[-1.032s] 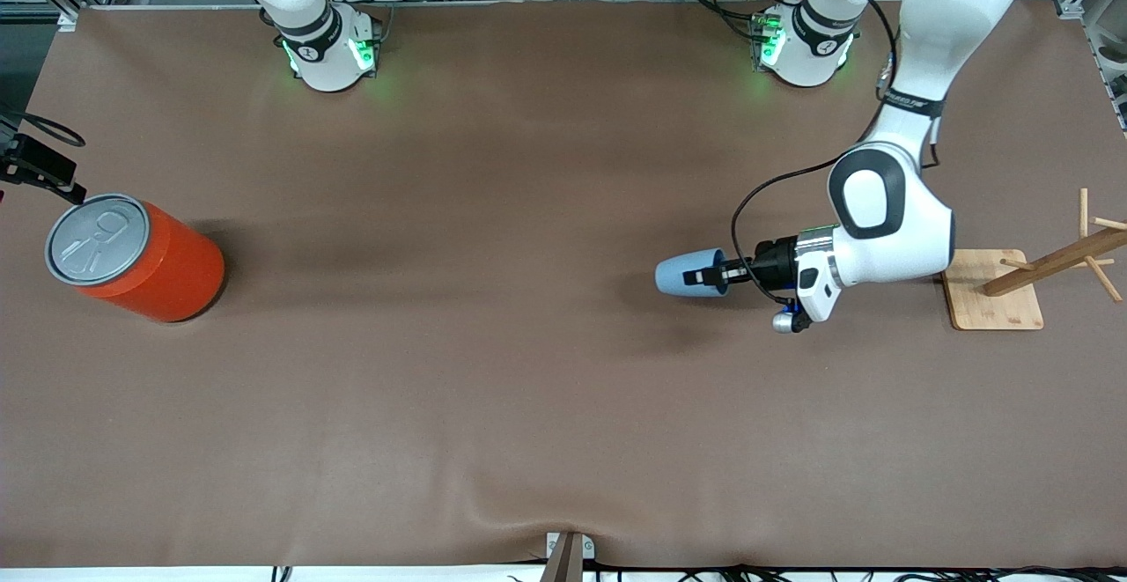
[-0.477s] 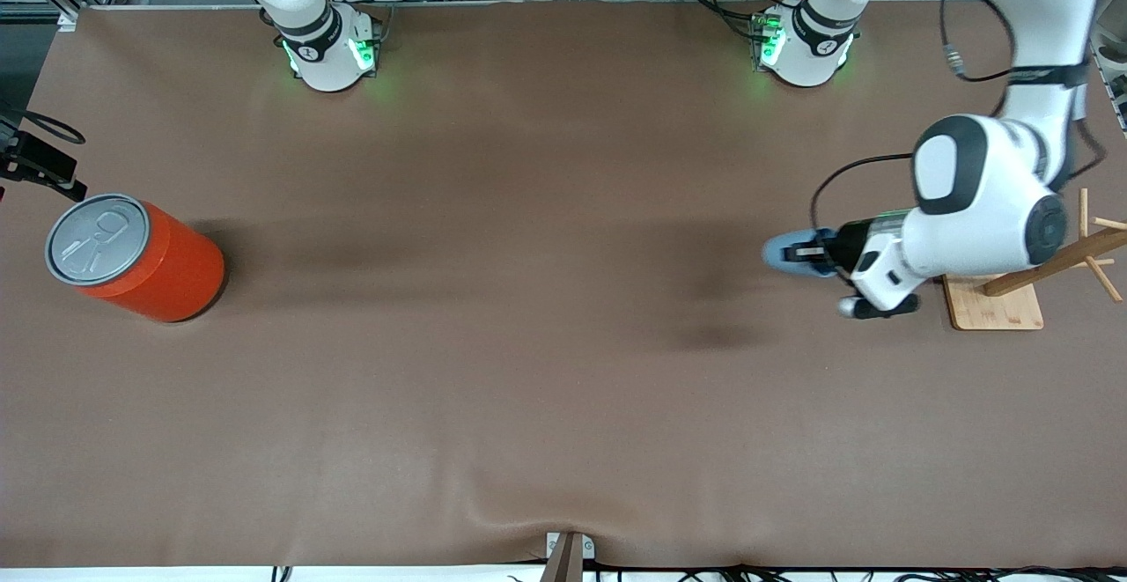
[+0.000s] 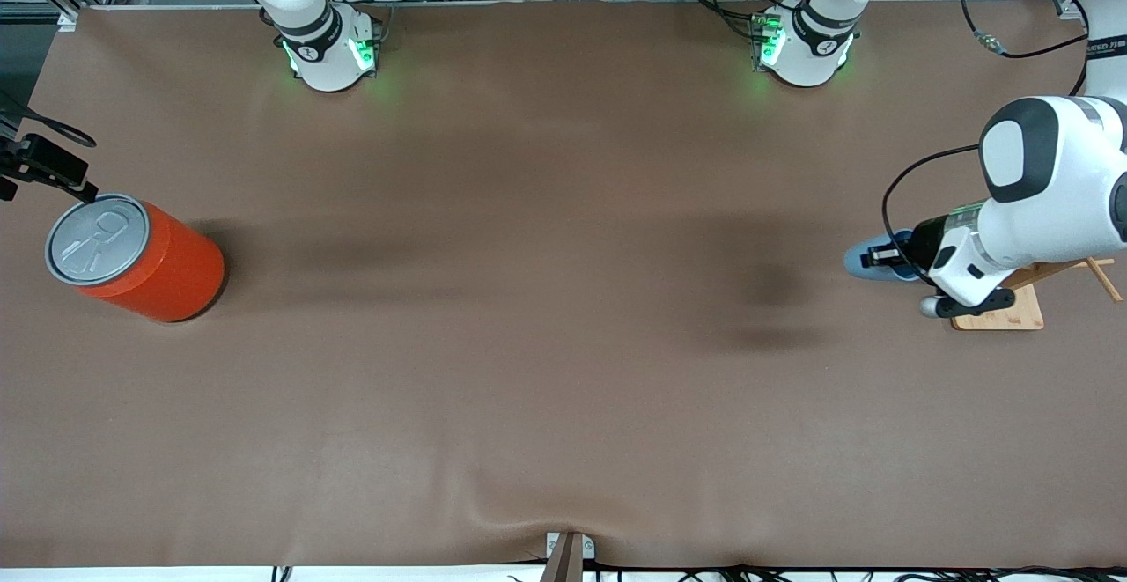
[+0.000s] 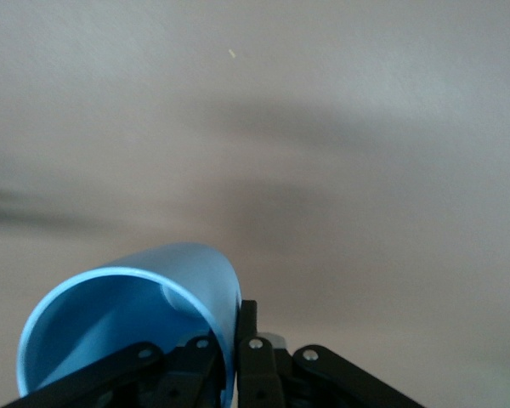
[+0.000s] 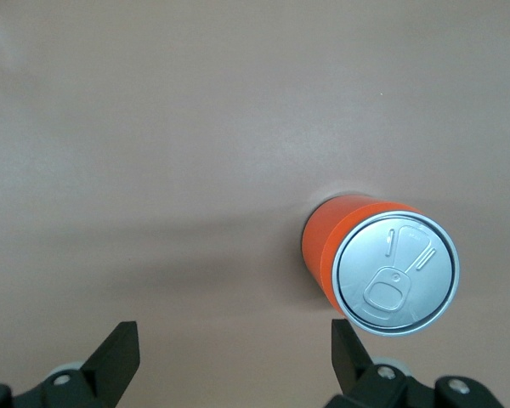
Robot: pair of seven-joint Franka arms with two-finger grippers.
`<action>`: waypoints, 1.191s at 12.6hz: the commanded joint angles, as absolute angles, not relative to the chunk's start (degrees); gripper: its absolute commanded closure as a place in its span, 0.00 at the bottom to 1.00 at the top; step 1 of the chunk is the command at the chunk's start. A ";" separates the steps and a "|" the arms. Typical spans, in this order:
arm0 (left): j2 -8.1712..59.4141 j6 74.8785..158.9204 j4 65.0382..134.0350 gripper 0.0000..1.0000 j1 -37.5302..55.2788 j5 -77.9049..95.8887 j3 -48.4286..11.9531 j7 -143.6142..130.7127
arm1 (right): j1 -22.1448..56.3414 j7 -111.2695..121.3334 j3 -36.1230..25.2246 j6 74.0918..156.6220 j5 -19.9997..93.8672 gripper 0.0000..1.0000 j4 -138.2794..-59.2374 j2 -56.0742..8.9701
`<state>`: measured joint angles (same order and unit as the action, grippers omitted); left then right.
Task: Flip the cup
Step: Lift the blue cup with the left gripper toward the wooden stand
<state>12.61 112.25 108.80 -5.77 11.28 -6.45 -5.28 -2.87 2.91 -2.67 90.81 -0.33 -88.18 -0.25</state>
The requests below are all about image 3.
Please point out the brown table mat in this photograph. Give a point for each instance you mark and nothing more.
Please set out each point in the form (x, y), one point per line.
(563, 300)

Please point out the metal camera stand bracket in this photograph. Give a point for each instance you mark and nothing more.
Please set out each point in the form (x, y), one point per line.
(568, 556)

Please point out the light blue plastic cup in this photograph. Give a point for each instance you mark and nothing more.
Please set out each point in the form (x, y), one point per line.
(867, 258)

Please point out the large orange can container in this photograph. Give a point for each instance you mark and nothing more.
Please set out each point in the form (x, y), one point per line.
(158, 274)

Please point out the wooden mug tree rack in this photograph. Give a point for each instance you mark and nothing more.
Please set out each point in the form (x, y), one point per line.
(1021, 313)

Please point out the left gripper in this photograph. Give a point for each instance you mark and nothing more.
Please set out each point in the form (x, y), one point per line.
(921, 243)

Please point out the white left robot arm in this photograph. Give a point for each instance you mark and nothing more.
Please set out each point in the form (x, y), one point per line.
(1065, 186)

